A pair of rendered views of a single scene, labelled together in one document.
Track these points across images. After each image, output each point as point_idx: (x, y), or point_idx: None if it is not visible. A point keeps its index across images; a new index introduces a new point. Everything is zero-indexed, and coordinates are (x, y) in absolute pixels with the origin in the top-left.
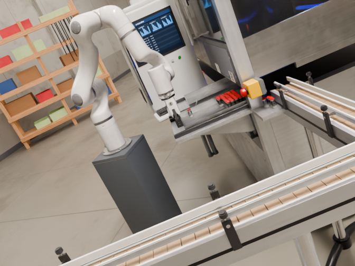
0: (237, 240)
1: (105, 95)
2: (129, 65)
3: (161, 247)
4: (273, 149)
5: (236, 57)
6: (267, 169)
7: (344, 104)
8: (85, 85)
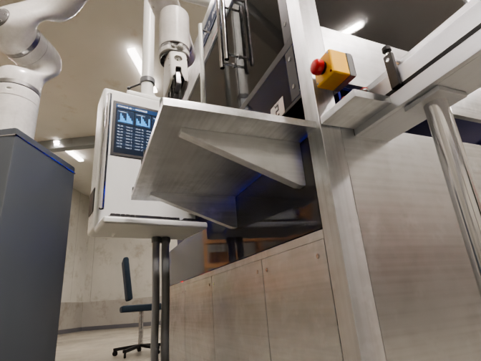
0: None
1: (51, 68)
2: (98, 147)
3: None
4: (348, 210)
5: (308, 38)
6: (313, 291)
7: None
8: (33, 8)
